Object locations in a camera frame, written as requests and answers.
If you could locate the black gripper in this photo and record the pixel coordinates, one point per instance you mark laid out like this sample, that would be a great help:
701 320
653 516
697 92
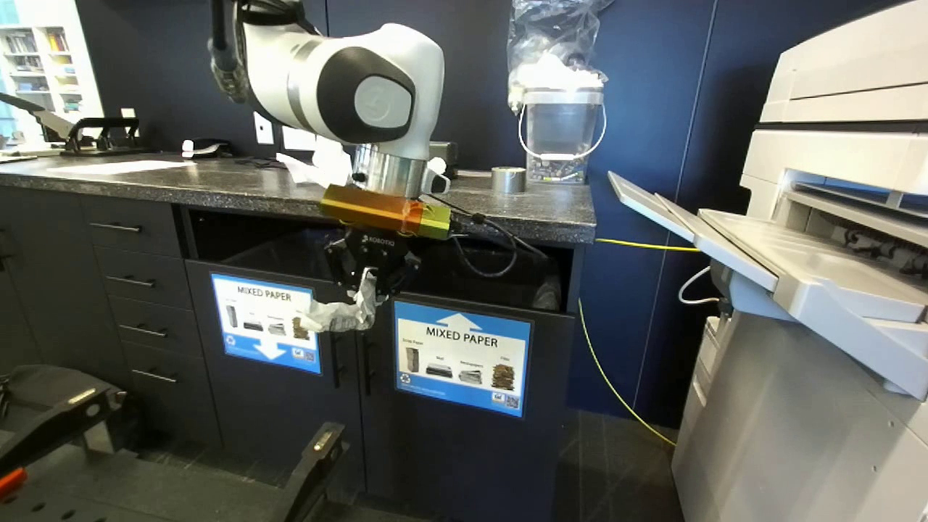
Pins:
378 253

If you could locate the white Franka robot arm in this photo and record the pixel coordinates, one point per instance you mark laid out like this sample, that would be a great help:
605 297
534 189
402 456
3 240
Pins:
337 76

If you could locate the black bin liner bag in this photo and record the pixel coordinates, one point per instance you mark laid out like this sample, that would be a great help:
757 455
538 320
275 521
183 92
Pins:
279 253
504 286

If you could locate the black bin door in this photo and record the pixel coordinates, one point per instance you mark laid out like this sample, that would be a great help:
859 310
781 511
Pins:
279 415
453 455

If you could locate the blue sign with down arrow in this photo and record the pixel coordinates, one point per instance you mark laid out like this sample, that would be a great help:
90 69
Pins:
262 323

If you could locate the blue sign with up arrow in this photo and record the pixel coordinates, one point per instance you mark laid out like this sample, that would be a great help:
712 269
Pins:
462 357

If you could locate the large white outlet plate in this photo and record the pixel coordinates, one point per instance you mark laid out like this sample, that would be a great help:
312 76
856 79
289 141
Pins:
298 137

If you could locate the small metal can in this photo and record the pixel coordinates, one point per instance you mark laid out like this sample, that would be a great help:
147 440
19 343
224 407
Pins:
508 178

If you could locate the black cabinet drawer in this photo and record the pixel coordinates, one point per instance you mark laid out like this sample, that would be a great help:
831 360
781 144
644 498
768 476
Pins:
147 286
154 334
170 397
131 233

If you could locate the clear plastic bucket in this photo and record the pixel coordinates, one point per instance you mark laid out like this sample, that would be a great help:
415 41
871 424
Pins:
560 133

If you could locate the black office chair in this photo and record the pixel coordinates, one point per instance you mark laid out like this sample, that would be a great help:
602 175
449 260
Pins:
147 482

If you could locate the black desktop hole punch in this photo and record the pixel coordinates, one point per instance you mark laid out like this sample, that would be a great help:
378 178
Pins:
96 133

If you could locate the dark counter cabinet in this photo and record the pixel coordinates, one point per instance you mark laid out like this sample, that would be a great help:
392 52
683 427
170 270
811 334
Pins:
48 292

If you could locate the clear plastic bag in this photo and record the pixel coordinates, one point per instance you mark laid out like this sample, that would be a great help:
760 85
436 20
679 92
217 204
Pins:
556 34

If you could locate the white shelf with books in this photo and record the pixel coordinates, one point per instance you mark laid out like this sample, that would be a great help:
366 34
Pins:
48 59

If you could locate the orange red lever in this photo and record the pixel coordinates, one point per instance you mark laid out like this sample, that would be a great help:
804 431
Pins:
9 482

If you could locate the large white office printer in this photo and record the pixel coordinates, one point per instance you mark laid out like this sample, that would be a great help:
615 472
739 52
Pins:
802 415

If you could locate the gold wrist camera mount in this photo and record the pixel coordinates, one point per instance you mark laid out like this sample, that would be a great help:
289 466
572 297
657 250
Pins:
386 210

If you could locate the small white wall plate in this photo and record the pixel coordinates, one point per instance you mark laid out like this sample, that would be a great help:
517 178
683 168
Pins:
266 133

